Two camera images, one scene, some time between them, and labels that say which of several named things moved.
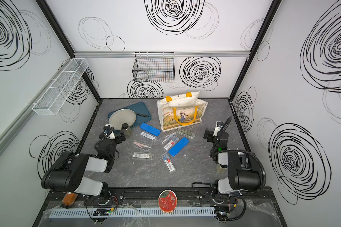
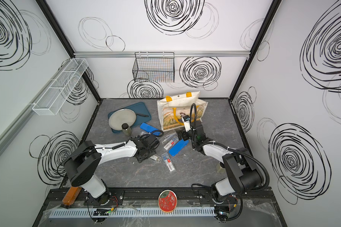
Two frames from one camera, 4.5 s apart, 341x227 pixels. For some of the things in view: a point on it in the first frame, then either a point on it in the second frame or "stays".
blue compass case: [178, 146] stays
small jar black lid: [127, 129] stays
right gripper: [210, 135] → [183, 133]
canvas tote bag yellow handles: [183, 110] stays
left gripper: [119, 140] → [143, 160]
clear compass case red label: [168, 162] stays
